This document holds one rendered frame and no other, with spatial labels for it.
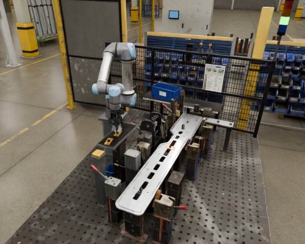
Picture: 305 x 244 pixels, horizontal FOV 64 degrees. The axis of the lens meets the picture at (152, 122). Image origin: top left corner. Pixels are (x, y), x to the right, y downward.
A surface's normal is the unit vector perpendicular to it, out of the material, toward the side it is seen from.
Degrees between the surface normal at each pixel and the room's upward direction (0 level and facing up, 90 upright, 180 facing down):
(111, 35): 91
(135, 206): 0
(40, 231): 0
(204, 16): 90
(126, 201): 0
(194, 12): 90
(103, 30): 90
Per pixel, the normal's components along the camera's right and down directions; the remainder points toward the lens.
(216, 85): -0.41, 0.43
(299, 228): 0.02, -0.88
